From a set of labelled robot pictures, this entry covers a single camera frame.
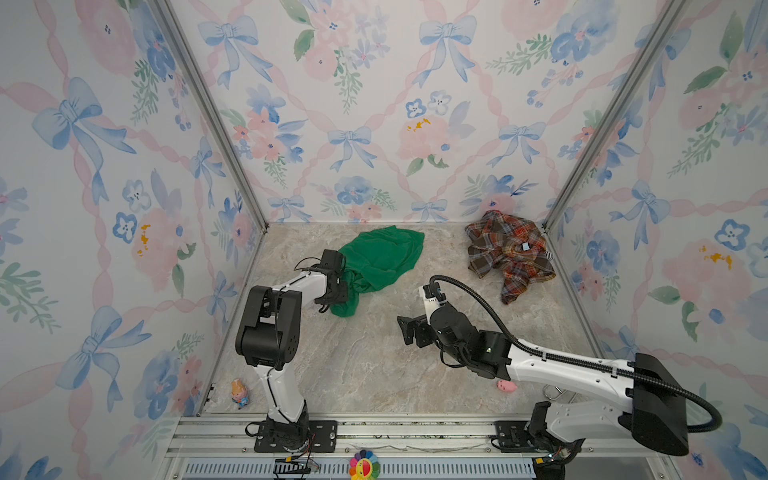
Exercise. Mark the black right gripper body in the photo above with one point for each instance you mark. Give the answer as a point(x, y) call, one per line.
point(425, 336)

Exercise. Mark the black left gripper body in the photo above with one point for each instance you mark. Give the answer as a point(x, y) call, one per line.
point(341, 293)

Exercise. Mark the green cloth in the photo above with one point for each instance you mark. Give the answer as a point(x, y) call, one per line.
point(375, 260)

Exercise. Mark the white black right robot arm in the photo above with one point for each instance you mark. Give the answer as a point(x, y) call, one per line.
point(637, 399)

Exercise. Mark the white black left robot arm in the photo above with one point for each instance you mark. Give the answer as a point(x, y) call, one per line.
point(268, 334)

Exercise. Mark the plaid flannel cloth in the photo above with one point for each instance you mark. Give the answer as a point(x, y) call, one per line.
point(513, 245)

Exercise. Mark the small pink toy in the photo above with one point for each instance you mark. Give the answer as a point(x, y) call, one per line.
point(506, 386)

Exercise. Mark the small colourful toy figure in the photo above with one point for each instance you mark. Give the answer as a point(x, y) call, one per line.
point(240, 394)

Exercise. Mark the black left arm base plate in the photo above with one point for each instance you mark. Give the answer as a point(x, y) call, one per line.
point(315, 436)

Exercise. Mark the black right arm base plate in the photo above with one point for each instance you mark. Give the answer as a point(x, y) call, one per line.
point(528, 437)

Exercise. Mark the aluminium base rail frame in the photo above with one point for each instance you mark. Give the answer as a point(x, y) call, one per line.
point(407, 446)

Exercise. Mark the aluminium corner frame post left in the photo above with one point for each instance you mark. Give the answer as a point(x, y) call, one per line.
point(179, 46)

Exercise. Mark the aluminium corner frame post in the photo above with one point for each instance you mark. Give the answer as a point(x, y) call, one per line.
point(658, 35)
point(179, 46)

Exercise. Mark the aluminium corner frame post right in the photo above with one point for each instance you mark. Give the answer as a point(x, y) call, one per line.
point(658, 35)

